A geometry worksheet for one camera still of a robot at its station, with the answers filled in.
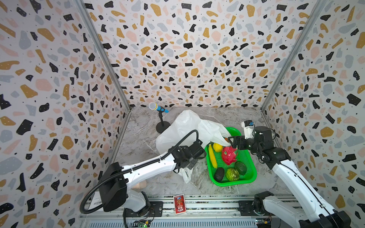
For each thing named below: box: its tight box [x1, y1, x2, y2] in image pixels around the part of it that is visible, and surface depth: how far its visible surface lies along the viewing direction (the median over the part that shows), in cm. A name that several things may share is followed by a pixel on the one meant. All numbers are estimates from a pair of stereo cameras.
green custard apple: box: [225, 168, 240, 181], surface depth 81 cm
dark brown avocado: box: [213, 167, 225, 183], surface depth 84 cm
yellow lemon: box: [212, 142, 223, 153], surface depth 94 cm
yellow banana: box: [208, 143, 218, 169], surface depth 92 cm
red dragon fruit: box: [221, 145, 238, 166], surface depth 87 cm
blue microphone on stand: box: [148, 101, 171, 134], surface depth 103 cm
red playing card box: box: [172, 193, 187, 216], surface depth 76 cm
